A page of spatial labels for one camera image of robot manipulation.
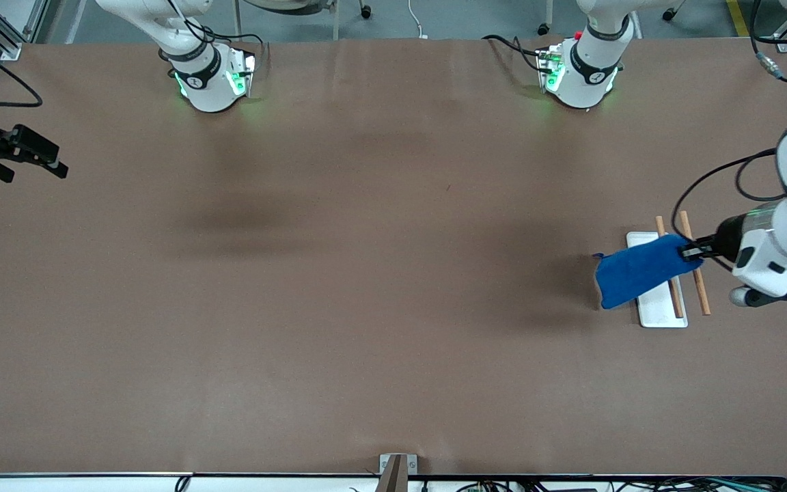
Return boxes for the black base cable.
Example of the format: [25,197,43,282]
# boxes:
[482,34,546,74]
[202,31,270,69]

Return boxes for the white rack with wooden bars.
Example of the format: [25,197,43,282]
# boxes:
[626,210,713,329]

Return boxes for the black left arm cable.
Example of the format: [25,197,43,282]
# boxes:
[672,0,787,271]

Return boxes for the grey chair base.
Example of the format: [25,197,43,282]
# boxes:
[230,0,374,40]

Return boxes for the black right base cable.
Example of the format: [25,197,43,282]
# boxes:
[202,31,270,69]

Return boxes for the metal bracket with post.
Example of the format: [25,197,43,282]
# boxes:
[378,454,418,492]

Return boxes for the black left base cable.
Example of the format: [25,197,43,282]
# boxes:
[482,34,546,74]

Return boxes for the white floor cable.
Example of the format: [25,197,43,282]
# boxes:
[407,0,428,39]

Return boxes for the blue microfibre towel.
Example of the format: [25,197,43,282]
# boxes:
[593,234,687,310]

